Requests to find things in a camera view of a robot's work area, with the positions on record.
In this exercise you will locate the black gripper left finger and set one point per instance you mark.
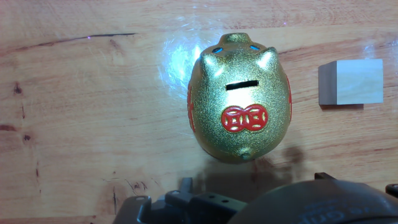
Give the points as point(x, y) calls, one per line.
point(205, 205)

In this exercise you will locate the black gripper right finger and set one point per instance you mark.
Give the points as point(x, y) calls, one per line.
point(392, 189)

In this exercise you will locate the pale wooden cube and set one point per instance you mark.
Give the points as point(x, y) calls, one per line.
point(357, 82)

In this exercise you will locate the golden piggy bank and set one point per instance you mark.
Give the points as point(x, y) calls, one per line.
point(239, 93)

